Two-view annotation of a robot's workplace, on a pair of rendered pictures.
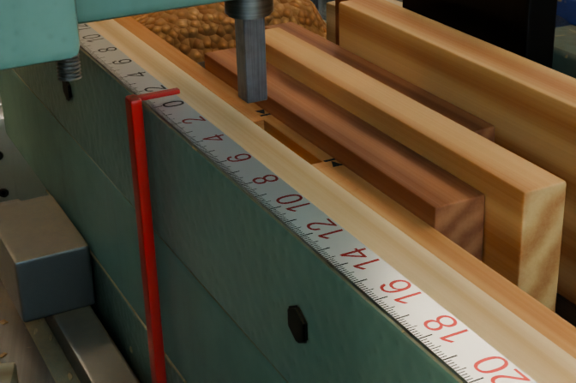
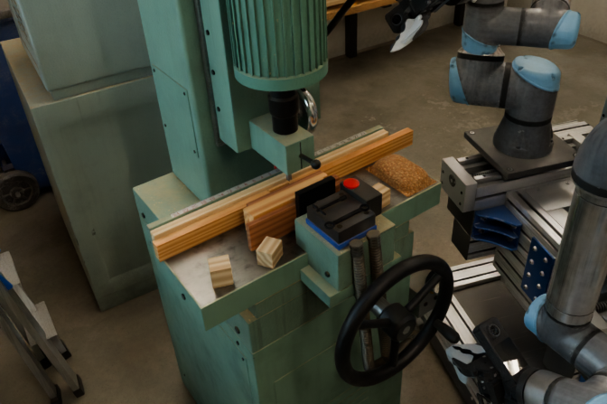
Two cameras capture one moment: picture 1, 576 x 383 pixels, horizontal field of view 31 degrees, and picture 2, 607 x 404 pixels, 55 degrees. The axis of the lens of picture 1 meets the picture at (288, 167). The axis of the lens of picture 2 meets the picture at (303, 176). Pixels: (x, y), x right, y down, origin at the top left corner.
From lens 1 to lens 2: 1.19 m
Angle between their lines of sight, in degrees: 71
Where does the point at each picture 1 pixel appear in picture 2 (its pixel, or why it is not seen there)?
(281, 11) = (397, 179)
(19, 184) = (444, 183)
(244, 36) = not seen: hidden behind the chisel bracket
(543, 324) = (218, 216)
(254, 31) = not seen: hidden behind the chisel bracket
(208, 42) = (379, 173)
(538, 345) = (204, 211)
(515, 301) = (223, 213)
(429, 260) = (226, 202)
